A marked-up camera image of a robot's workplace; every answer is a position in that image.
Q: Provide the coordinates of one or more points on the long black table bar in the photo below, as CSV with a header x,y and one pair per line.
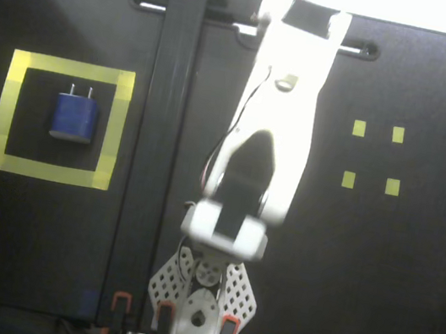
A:
x,y
162,122

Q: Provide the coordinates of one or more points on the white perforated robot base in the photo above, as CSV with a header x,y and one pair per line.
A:
x,y
198,317

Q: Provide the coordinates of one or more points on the blue tape patch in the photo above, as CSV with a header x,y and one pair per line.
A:
x,y
89,303

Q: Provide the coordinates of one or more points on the yellow tape square outline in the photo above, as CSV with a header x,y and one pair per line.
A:
x,y
68,67

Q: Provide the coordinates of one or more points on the blue white plug charger block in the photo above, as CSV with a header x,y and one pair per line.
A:
x,y
73,116

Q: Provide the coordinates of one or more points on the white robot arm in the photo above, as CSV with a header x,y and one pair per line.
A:
x,y
278,120

